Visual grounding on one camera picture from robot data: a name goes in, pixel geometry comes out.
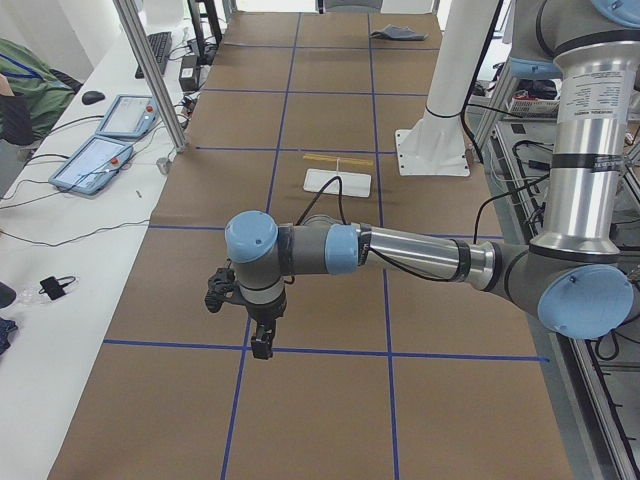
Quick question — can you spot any grey towel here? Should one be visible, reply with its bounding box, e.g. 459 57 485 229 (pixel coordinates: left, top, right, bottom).
369 24 429 41

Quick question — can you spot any white base towel rack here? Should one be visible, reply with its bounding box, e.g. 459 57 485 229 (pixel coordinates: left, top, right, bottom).
303 153 373 198

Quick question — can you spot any lower blue teach pendant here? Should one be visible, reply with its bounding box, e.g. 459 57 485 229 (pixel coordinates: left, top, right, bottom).
48 135 133 196

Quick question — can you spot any blue teach pendant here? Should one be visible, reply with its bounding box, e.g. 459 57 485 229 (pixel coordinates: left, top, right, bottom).
48 135 133 196
96 95 157 139

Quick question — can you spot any upper blue teach pendant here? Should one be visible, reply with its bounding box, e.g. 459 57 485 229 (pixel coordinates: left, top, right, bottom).
96 95 157 139

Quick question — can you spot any black power adapter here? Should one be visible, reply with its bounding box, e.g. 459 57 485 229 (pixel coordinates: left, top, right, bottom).
178 54 201 92

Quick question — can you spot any black computer mouse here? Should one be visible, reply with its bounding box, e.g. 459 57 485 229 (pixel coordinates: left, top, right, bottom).
81 90 106 106

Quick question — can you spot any black keyboard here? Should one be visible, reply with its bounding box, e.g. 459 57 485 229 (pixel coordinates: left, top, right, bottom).
147 31 172 75

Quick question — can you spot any person in green jacket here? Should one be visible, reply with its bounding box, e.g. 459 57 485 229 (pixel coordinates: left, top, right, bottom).
1 38 76 146

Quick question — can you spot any white plastic basket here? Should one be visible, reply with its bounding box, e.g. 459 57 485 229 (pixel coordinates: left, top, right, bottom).
508 96 559 118

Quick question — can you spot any small black device with cable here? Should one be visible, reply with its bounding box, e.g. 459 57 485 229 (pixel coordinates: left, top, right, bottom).
39 275 77 301

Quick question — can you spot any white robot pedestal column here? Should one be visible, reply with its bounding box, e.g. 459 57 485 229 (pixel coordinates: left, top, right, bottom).
395 0 502 177

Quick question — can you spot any aluminium frame post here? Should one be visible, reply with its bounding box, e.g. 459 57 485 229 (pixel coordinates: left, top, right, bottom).
113 0 187 153

